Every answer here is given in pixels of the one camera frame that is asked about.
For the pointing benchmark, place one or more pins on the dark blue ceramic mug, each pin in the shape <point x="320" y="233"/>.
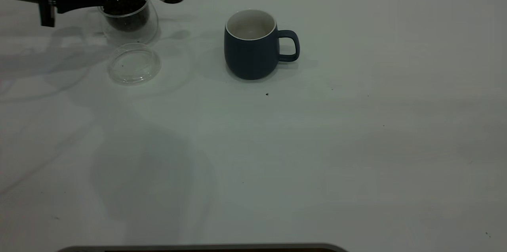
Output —
<point x="249" y="58"/>

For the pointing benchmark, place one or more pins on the dark roasted coffee beans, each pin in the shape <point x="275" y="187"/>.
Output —
<point x="126" y="16"/>

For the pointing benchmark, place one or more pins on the clear double-wall glass cup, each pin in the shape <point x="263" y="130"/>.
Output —
<point x="132" y="38"/>

